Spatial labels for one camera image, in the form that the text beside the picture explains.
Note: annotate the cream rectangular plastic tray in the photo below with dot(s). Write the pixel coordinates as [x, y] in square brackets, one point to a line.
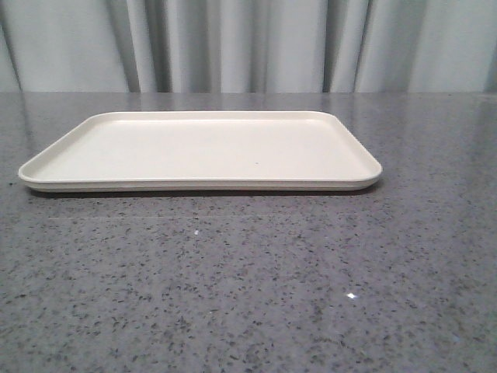
[204, 150]

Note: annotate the grey pleated curtain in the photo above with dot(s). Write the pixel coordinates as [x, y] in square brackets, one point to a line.
[248, 46]

